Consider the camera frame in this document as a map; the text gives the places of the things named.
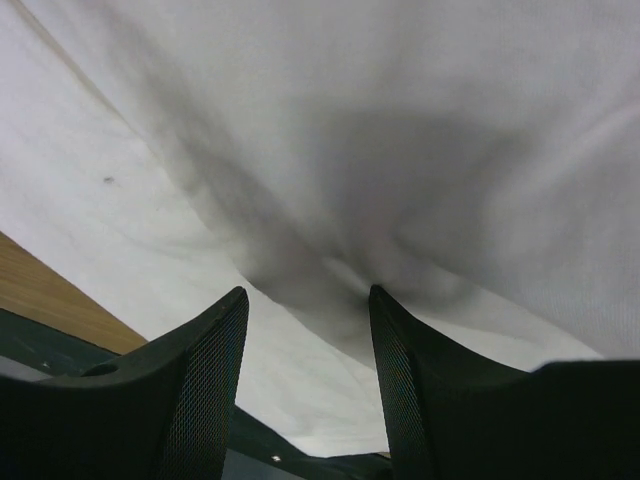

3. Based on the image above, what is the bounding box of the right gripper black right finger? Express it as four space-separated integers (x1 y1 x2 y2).
368 286 639 479

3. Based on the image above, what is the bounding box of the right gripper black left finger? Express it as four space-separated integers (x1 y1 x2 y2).
1 287 249 479

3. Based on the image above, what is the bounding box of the white t-shirt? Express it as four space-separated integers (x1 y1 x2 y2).
1 1 639 457

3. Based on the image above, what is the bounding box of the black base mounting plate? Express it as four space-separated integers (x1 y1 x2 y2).
1 310 393 480

